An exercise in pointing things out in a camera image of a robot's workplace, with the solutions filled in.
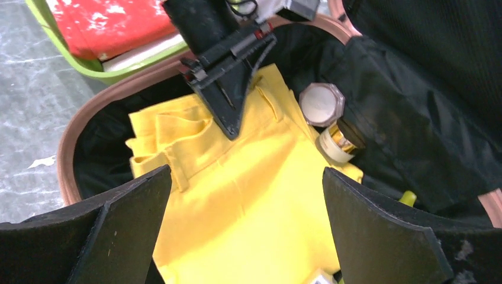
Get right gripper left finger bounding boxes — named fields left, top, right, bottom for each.
left=1, top=166, right=172, bottom=283

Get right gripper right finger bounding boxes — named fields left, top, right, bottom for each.
left=323, top=167, right=501, bottom=283

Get small white barcode box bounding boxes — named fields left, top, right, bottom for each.
left=303, top=269, right=337, bottom=284

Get yellow trousers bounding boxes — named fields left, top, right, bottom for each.
left=126, top=64, right=340, bottom=283

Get green plastic tray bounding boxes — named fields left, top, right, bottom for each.
left=25, top=0, right=188, bottom=85

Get octagonal lid cosmetic jar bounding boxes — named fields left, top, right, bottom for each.
left=298, top=83, right=345, bottom=127

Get pink hard-shell suitcase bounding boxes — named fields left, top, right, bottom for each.
left=56, top=0, right=502, bottom=229

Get gold band cream jar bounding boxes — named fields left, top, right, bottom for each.
left=317, top=118, right=366, bottom=165

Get red white patterned cloth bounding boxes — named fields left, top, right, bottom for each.
left=47, top=0, right=176, bottom=61

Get yellow green tube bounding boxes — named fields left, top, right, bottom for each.
left=399, top=191, right=417, bottom=207

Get white printed cloth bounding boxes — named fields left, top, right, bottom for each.
left=102, top=34, right=186, bottom=72

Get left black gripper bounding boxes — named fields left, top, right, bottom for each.
left=162, top=0, right=276, bottom=140

